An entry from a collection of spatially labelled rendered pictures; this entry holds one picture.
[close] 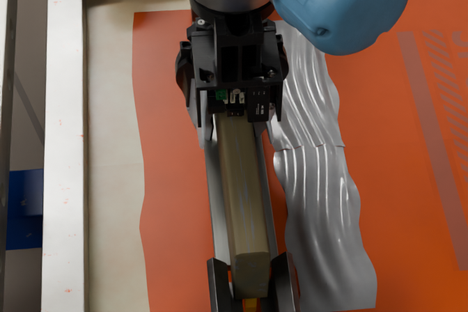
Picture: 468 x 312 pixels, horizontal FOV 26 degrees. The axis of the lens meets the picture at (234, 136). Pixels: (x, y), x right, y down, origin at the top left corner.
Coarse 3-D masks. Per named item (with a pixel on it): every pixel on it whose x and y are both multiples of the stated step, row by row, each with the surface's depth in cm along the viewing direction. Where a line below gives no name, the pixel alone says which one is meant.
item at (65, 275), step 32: (64, 0) 109; (64, 32) 106; (64, 64) 103; (64, 96) 101; (64, 128) 98; (64, 160) 96; (64, 192) 94; (64, 224) 91; (64, 256) 89; (64, 288) 87
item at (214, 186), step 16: (208, 144) 96; (256, 144) 96; (208, 160) 95; (208, 176) 94; (208, 192) 93; (224, 224) 91; (272, 224) 91; (224, 240) 90; (272, 240) 90; (224, 256) 89; (272, 256) 89
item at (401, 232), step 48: (384, 144) 101; (144, 192) 98; (192, 192) 98; (384, 192) 98; (432, 192) 98; (144, 240) 94; (192, 240) 94; (384, 240) 94; (432, 240) 94; (192, 288) 91; (384, 288) 91; (432, 288) 91
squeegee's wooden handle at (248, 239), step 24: (216, 120) 95; (240, 120) 90; (240, 144) 88; (240, 168) 87; (240, 192) 85; (240, 216) 84; (264, 216) 84; (240, 240) 82; (264, 240) 82; (240, 264) 82; (264, 264) 83; (240, 288) 86; (264, 288) 86
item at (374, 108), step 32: (416, 0) 114; (448, 0) 114; (160, 32) 111; (384, 32) 111; (160, 64) 108; (352, 64) 108; (384, 64) 108; (160, 96) 105; (352, 96) 105; (384, 96) 105; (160, 128) 103; (192, 128) 103; (352, 128) 103; (384, 128) 103; (160, 160) 100
